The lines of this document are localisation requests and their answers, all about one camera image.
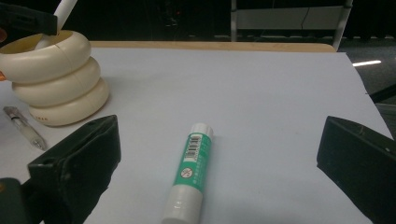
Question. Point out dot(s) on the white pen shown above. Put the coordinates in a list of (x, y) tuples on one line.
[(63, 12)]

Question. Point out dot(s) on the white metal stand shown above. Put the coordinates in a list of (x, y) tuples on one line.
[(280, 18)]

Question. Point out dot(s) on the white table mat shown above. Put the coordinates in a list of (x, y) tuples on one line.
[(249, 109)]

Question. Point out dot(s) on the green and white glue stick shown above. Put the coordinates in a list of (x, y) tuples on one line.
[(191, 168)]

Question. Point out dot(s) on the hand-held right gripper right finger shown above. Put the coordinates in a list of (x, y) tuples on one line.
[(361, 161)]

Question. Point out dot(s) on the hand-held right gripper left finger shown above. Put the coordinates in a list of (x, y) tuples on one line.
[(77, 161)]

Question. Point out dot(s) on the clear pen with red print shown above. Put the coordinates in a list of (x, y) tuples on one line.
[(25, 129)]

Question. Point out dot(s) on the cream ringed pen holder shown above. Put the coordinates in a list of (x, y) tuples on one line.
[(56, 81)]

